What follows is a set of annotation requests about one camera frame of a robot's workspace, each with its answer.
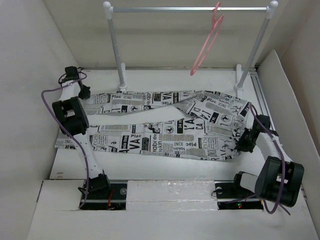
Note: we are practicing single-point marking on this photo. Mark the newspaper print trousers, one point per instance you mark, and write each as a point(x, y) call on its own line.
point(213, 124)

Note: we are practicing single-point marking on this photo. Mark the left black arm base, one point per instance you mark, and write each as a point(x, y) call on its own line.
point(113, 201)

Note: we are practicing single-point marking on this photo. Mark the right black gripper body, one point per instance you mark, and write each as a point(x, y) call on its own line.
point(245, 143)

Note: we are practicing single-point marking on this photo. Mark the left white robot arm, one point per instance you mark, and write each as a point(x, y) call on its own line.
point(70, 113)

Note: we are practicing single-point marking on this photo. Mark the white foam block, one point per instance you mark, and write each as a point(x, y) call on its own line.
point(171, 195)

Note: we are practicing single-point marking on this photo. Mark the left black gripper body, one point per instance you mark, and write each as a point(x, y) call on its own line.
point(85, 92)

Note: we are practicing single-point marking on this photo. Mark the aluminium side rail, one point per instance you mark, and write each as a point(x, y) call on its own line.
point(262, 102)

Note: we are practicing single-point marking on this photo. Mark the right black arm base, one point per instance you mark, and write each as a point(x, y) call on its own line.
point(231, 197)

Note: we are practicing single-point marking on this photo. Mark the pink clothes hanger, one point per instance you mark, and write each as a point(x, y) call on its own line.
point(216, 23)

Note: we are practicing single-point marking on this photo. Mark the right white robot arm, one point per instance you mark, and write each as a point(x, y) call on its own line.
point(280, 178)

